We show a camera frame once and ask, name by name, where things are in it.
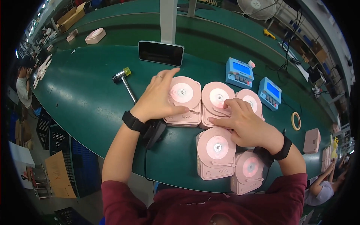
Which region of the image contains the pink record player speaker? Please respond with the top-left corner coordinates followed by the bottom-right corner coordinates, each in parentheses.
top-left (163, 76), bottom-right (202, 128)
top-left (85, 27), bottom-right (107, 45)
top-left (196, 127), bottom-right (237, 181)
top-left (235, 88), bottom-right (265, 122)
top-left (230, 150), bottom-right (265, 196)
top-left (199, 81), bottom-right (236, 130)

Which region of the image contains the person's right hand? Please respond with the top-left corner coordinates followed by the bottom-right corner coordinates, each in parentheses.
top-left (208, 98), bottom-right (285, 155)

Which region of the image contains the stack of plastic crates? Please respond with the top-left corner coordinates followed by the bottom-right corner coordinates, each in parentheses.
top-left (36, 108), bottom-right (102, 199)

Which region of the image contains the stack of pink panels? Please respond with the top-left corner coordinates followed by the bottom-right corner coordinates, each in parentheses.
top-left (321, 146), bottom-right (332, 173)

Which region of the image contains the white metal post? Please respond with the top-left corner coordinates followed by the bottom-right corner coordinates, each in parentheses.
top-left (159, 0), bottom-right (178, 45)

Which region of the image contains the black plastic crate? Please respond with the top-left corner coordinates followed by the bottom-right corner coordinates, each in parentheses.
top-left (55, 206), bottom-right (94, 225)

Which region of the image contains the blue tester box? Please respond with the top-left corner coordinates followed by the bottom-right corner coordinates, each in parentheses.
top-left (258, 76), bottom-right (282, 111)
top-left (225, 57), bottom-right (255, 89)

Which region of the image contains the person's left hand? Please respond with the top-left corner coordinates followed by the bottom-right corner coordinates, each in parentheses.
top-left (131, 67), bottom-right (190, 124)

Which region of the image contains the cluttered workbench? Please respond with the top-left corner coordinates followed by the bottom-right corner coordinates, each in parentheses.
top-left (277, 6), bottom-right (353, 97)

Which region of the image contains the brown cardboard box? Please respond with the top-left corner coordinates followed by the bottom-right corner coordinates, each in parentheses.
top-left (57, 2), bottom-right (86, 33)

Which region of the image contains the black cable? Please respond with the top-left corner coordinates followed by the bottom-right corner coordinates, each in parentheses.
top-left (144, 148), bottom-right (158, 184)

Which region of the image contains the small steel hammer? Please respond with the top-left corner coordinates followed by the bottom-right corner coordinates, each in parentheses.
top-left (112, 67), bottom-right (138, 105)

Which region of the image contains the tan tape roll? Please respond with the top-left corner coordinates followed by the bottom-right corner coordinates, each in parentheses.
top-left (291, 111), bottom-right (302, 131)

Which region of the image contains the white desk fan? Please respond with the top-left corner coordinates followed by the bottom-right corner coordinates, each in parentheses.
top-left (237, 0), bottom-right (278, 21)

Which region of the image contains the brown cardboard sheet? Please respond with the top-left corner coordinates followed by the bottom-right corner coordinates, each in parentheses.
top-left (45, 150), bottom-right (77, 199)

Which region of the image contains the person's body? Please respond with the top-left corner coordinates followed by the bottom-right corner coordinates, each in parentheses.
top-left (101, 173), bottom-right (308, 225)

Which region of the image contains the metal stool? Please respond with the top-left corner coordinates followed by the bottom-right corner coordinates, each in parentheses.
top-left (32, 166), bottom-right (53, 200)

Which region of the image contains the black screen phone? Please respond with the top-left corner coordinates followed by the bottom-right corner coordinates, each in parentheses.
top-left (138, 40), bottom-right (185, 68)

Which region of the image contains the black wrist band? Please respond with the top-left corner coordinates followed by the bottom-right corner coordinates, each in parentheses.
top-left (253, 135), bottom-right (293, 168)
top-left (121, 110), bottom-right (167, 150)

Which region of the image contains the pink speaker housing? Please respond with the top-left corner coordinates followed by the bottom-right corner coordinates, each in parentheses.
top-left (303, 128), bottom-right (322, 155)
top-left (66, 29), bottom-right (79, 43)

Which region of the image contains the row of pink discs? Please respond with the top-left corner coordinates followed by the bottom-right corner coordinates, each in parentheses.
top-left (33, 54), bottom-right (53, 89)

